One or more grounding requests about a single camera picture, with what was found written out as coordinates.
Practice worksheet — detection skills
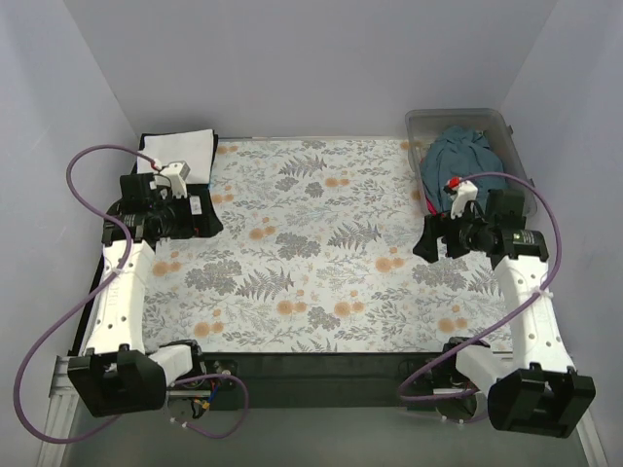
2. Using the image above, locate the blue-grey t shirt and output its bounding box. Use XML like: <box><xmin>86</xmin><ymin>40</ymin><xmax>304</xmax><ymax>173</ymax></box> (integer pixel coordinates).
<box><xmin>420</xmin><ymin>126</ymin><xmax>504</xmax><ymax>213</ymax></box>

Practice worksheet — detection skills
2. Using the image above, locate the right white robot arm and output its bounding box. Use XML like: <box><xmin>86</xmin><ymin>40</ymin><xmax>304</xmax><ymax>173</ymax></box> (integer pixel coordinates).
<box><xmin>413</xmin><ymin>180</ymin><xmax>596</xmax><ymax>438</ymax></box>

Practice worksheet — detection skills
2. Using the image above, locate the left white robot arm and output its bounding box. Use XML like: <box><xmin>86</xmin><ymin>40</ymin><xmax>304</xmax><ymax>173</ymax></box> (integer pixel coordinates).
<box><xmin>68</xmin><ymin>163</ymin><xmax>207</xmax><ymax>417</ymax></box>

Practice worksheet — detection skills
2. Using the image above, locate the pink t shirt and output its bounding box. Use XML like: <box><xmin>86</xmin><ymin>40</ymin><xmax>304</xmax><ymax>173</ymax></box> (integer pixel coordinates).
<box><xmin>424</xmin><ymin>196</ymin><xmax>437</xmax><ymax>215</ymax></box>

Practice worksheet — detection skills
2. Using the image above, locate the folded black t shirt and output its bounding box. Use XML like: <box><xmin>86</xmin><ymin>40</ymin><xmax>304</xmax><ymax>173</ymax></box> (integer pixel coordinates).
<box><xmin>137</xmin><ymin>127</ymin><xmax>225</xmax><ymax>239</ymax></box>

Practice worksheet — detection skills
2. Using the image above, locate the folded white t shirt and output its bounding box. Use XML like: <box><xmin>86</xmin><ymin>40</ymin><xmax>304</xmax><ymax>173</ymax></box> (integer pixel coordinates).
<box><xmin>138</xmin><ymin>129</ymin><xmax>218</xmax><ymax>185</ymax></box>

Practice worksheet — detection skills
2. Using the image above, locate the clear plastic bin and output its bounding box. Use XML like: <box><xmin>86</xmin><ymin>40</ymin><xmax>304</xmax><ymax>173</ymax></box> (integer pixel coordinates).
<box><xmin>405</xmin><ymin>108</ymin><xmax>529</xmax><ymax>214</ymax></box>

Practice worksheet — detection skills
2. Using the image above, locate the floral table cloth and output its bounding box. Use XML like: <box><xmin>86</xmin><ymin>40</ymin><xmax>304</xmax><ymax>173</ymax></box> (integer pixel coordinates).
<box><xmin>143</xmin><ymin>139</ymin><xmax>505</xmax><ymax>352</ymax></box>

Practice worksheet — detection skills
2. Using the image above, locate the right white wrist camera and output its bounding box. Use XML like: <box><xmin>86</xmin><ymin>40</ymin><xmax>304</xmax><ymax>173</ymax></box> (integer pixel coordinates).
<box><xmin>444</xmin><ymin>177</ymin><xmax>478</xmax><ymax>219</ymax></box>

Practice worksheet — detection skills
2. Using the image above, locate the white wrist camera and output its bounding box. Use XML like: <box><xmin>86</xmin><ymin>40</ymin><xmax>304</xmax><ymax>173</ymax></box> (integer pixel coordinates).
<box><xmin>444</xmin><ymin>177</ymin><xmax>478</xmax><ymax>219</ymax></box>
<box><xmin>155</xmin><ymin>161</ymin><xmax>191</xmax><ymax>198</ymax></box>

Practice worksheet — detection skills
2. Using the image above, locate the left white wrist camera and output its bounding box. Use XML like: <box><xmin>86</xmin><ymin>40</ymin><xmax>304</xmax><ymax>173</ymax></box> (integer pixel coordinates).
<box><xmin>155</xmin><ymin>161</ymin><xmax>191</xmax><ymax>198</ymax></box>

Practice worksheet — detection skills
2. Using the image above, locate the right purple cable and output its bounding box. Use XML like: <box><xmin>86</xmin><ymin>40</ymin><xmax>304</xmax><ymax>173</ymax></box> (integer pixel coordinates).
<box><xmin>397</xmin><ymin>170</ymin><xmax>563</xmax><ymax>403</ymax></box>

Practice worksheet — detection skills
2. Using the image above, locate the purple cable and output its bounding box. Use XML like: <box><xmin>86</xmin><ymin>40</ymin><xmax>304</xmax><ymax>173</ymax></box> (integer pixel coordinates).
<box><xmin>397</xmin><ymin>170</ymin><xmax>563</xmax><ymax>403</ymax></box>
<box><xmin>13</xmin><ymin>143</ymin><xmax>169</xmax><ymax>444</ymax></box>

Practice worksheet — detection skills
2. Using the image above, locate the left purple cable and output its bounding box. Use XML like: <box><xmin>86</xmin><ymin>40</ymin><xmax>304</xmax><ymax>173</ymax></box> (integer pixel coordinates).
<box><xmin>13</xmin><ymin>143</ymin><xmax>169</xmax><ymax>444</ymax></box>

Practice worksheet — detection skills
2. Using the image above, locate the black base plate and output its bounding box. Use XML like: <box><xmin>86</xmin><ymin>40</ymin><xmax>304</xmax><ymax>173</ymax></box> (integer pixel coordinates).
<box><xmin>194</xmin><ymin>352</ymin><xmax>488</xmax><ymax>413</ymax></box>

